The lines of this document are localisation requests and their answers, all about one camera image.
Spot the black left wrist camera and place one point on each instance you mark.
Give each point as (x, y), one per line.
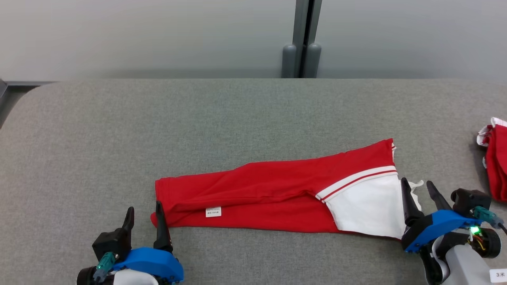
(111, 243)

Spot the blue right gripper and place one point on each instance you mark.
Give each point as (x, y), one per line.
(435, 225)

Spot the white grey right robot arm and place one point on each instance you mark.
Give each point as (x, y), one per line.
(467, 265)

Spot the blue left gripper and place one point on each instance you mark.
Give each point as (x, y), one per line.
(150, 261)

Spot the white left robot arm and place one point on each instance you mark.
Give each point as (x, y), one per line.
(134, 279)

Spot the grey rounded column cap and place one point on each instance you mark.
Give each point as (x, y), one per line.
(313, 61)
(289, 61)

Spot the grey partition column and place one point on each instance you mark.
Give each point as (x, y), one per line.
(300, 23)

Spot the red white number jersey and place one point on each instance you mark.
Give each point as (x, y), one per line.
(257, 186)

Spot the red shorts white stripe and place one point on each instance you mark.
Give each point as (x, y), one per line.
(499, 162)

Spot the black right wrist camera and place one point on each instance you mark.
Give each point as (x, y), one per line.
(469, 202)

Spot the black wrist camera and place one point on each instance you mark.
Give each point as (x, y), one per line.
(469, 202)
(111, 243)

